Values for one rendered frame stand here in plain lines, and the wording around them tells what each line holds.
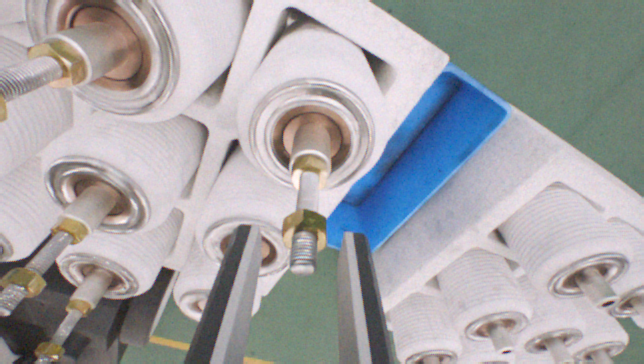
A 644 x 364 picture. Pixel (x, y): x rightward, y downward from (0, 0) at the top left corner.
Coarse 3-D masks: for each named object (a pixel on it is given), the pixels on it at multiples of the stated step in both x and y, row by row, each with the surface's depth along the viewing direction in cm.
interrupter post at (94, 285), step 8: (96, 272) 25; (104, 272) 26; (88, 280) 25; (96, 280) 25; (104, 280) 26; (80, 288) 24; (88, 288) 24; (96, 288) 25; (104, 288) 25; (72, 296) 24; (80, 296) 23; (88, 296) 24; (96, 296) 24; (96, 304) 25
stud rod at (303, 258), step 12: (300, 180) 13; (312, 180) 13; (300, 192) 12; (312, 192) 12; (300, 204) 12; (312, 204) 12; (300, 240) 10; (312, 240) 10; (300, 252) 10; (312, 252) 10; (300, 264) 9; (312, 264) 9
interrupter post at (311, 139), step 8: (304, 128) 16; (312, 128) 16; (320, 128) 16; (296, 136) 16; (304, 136) 15; (312, 136) 15; (320, 136) 15; (328, 136) 16; (296, 144) 15; (304, 144) 14; (312, 144) 14; (320, 144) 14; (328, 144) 15; (296, 152) 14; (304, 152) 14; (312, 152) 14; (320, 152) 14; (328, 152) 15; (296, 160) 14; (328, 160) 14; (328, 168) 14
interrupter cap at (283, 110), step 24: (264, 96) 15; (288, 96) 15; (312, 96) 15; (336, 96) 15; (264, 120) 16; (288, 120) 16; (312, 120) 16; (336, 120) 16; (360, 120) 16; (264, 144) 17; (288, 144) 17; (336, 144) 17; (360, 144) 17; (264, 168) 18; (288, 168) 18; (336, 168) 18; (360, 168) 17
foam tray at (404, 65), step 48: (288, 0) 18; (336, 0) 18; (240, 48) 20; (384, 48) 20; (432, 48) 20; (240, 96) 22; (384, 96) 22; (192, 192) 29; (336, 192) 29; (192, 240) 34
